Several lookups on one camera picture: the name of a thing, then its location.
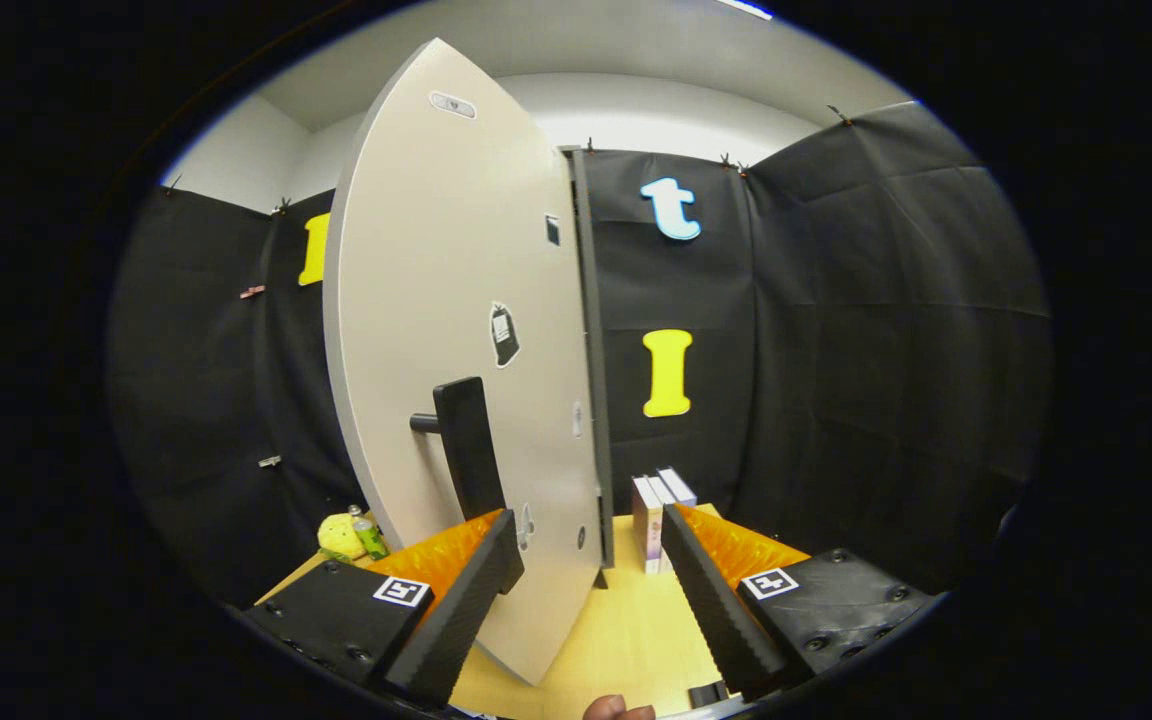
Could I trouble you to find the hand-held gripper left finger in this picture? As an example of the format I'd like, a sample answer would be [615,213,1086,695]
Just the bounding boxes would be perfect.
[244,508,525,706]

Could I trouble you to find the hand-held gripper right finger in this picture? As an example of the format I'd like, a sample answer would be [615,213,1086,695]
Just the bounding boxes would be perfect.
[659,503,937,701]

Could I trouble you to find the beige shoe cabinet door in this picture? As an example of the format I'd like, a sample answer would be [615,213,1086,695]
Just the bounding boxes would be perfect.
[323,38,605,686]

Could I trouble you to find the small green bottle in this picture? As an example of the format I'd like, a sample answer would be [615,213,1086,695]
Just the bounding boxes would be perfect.
[350,507,389,561]

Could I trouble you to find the yellow plush toy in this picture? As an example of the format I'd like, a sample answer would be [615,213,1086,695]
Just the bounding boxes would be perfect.
[317,512,367,563]

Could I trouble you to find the black backdrop cloth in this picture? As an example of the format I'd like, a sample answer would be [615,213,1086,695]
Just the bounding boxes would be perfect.
[106,100,1052,611]

